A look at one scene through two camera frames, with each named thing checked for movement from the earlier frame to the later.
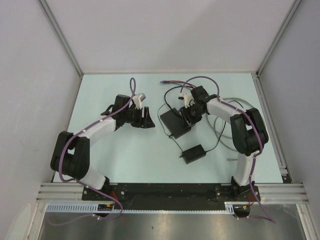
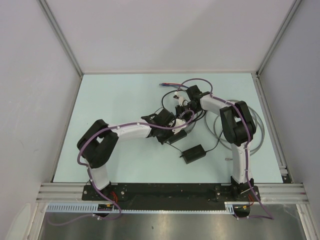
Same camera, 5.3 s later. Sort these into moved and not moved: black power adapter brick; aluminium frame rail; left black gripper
Moved: left black gripper
Not moved: aluminium frame rail; black power adapter brick
